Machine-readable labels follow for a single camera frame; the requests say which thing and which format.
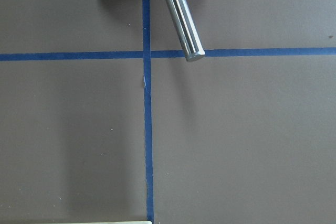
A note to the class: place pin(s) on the cream bear serving tray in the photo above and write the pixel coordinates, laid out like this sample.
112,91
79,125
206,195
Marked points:
103,222

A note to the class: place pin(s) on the metal scoop with handle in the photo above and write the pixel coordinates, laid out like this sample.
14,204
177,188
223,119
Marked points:
186,30

